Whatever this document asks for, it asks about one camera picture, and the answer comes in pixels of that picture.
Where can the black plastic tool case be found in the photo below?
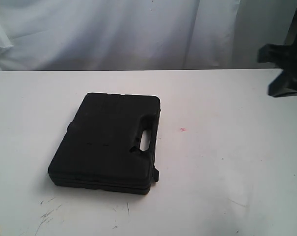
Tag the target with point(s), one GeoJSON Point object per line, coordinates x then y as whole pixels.
{"type": "Point", "coordinates": [110, 145]}

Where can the white backdrop curtain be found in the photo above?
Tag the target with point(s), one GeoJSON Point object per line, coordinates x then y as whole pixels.
{"type": "Point", "coordinates": [139, 34]}

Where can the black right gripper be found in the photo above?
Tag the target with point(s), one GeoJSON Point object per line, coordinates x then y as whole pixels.
{"type": "Point", "coordinates": [285, 58]}

